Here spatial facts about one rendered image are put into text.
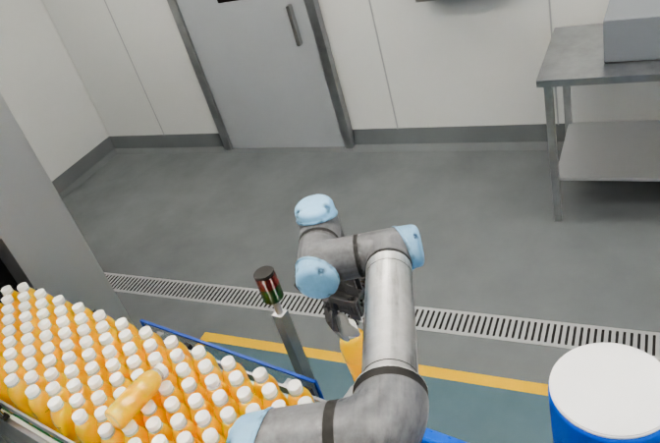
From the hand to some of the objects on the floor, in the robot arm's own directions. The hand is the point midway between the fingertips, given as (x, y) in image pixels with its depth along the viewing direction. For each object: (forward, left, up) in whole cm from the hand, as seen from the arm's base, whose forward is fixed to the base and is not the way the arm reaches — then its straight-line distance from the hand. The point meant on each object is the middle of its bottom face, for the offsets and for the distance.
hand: (348, 327), depth 137 cm
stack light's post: (+36, +43, -137) cm, 148 cm away
